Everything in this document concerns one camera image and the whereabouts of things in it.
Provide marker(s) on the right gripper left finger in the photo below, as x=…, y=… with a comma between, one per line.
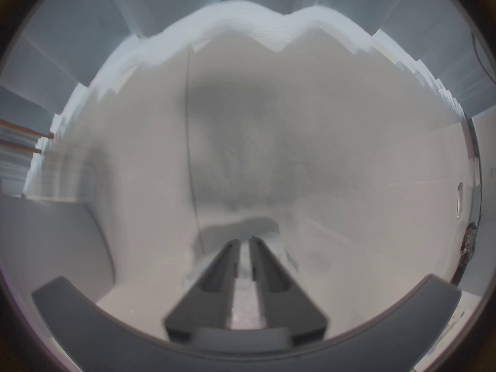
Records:
x=211, y=293

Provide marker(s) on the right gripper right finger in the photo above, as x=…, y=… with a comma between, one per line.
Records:
x=277, y=293

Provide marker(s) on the white curtain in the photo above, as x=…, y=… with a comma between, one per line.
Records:
x=240, y=18

